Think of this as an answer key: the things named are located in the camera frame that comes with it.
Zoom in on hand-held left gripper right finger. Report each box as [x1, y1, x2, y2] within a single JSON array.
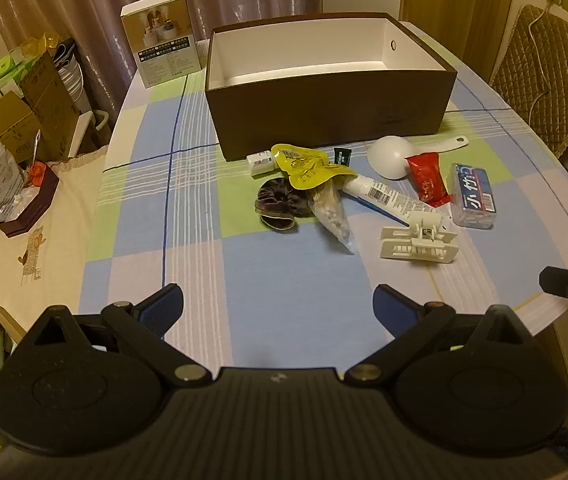
[[345, 284, 533, 387]]

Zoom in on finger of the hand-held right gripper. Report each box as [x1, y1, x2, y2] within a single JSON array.
[[539, 266, 568, 303]]

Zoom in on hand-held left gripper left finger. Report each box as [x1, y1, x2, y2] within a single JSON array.
[[28, 284, 212, 387]]

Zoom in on white plastic hair clip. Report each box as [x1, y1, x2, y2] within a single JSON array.
[[380, 211, 461, 264]]

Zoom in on white cream tube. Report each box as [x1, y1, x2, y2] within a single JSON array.
[[344, 174, 452, 226]]

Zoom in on bag of cotton swabs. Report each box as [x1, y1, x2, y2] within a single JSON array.
[[309, 180, 355, 255]]

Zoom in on blue label floss pick box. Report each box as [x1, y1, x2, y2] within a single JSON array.
[[449, 162, 504, 230]]

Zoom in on red snack packet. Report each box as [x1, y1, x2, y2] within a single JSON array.
[[405, 152, 452, 208]]

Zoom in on white plastic rice spoon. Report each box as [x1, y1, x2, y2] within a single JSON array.
[[367, 135, 470, 181]]

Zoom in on dark purple scrunchie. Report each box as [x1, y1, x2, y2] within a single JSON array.
[[255, 177, 315, 233]]

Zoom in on yellow pouch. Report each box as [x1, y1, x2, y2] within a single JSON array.
[[270, 143, 359, 190]]

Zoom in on plaid tablecloth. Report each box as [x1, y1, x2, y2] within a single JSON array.
[[78, 20, 568, 368]]

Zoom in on quilted brown chair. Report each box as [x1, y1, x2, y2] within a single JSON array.
[[489, 4, 568, 161]]

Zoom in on dark red tray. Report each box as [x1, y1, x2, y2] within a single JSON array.
[[0, 162, 60, 238]]

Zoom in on white plastic stool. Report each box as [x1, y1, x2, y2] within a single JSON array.
[[71, 110, 112, 156]]

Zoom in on tall brown cardboard box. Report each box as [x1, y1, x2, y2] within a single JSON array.
[[21, 52, 84, 161]]

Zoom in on small brown cardboard box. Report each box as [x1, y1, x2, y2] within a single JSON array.
[[0, 92, 39, 161]]

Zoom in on stack of white bowls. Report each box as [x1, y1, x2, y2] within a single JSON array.
[[56, 40, 84, 111]]

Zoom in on white and gold product box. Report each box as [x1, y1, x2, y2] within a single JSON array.
[[120, 0, 202, 90]]

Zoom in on green tissue packs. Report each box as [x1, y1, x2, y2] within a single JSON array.
[[0, 45, 39, 86]]

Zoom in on yellow plastic bag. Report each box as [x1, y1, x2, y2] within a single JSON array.
[[26, 32, 59, 56]]

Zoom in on mauve curtain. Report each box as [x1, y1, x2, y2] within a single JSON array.
[[0, 0, 322, 146]]

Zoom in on white charger cable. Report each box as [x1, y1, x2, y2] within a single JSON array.
[[528, 0, 560, 126]]

